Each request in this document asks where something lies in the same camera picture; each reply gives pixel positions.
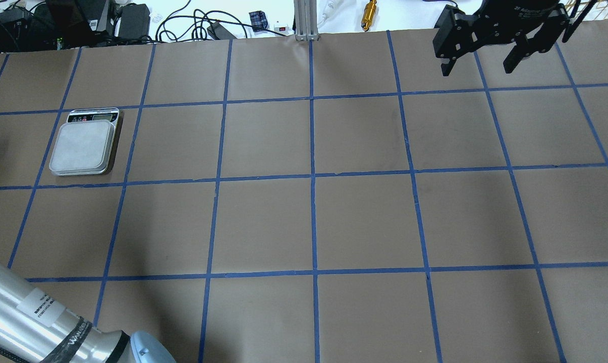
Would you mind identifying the silver digital kitchen scale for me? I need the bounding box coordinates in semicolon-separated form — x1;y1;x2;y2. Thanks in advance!
48;107;120;177

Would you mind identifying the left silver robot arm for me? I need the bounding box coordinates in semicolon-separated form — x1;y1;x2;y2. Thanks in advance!
0;263;175;362

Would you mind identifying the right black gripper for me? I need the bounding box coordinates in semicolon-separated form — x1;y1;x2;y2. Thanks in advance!
432;1;571;77

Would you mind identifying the black electronics pile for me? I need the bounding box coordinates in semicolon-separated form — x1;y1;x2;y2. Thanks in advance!
0;1;119;53

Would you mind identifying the metal cylinder connector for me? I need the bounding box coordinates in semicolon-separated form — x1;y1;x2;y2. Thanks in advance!
360;0;377;32

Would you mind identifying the black power adapter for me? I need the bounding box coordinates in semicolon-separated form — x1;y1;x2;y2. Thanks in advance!
117;3;151;40

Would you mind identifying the small dark blue box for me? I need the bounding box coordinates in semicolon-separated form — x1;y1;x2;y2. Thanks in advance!
249;10;268;33

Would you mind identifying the black cable bundle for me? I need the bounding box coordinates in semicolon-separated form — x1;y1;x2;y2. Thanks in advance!
155;0;289;43

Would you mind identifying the aluminium frame post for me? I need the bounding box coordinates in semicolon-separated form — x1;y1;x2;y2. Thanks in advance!
293;0;319;41

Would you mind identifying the white red switch box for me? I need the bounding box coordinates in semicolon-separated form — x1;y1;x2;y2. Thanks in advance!
273;22;291;35

